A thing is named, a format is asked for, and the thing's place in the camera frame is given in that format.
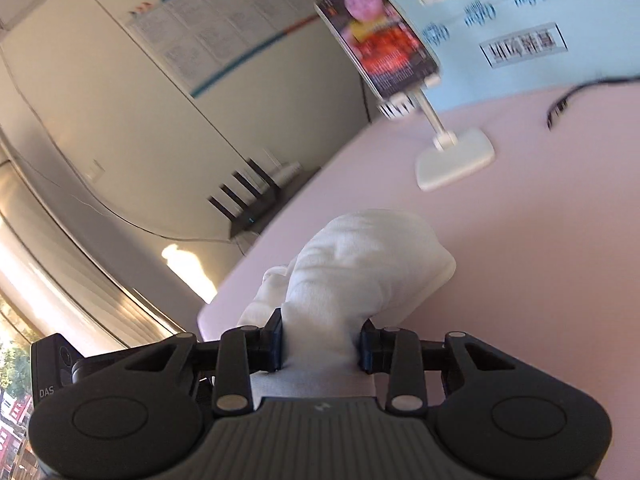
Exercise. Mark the metal window frame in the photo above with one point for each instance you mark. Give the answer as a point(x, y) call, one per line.
point(75, 270)

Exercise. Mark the wall poster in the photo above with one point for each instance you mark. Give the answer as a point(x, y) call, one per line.
point(210, 20)

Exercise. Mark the black router with antennas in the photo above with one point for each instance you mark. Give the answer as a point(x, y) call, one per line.
point(250, 220)

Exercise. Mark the large light blue carton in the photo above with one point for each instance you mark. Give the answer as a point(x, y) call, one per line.
point(470, 80)

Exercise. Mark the smartphone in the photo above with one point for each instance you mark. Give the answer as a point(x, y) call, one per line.
point(380, 35)

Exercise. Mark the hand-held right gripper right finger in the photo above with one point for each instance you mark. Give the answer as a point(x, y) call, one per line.
point(366, 350)

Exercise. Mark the white wall socket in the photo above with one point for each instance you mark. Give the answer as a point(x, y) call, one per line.
point(95, 170)

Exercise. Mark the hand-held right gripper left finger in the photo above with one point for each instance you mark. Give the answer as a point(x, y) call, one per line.
point(275, 345)

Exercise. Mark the white garment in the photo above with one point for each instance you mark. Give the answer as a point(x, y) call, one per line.
point(360, 270)

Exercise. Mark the white phone stand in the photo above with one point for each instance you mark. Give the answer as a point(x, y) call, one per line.
point(455, 160)

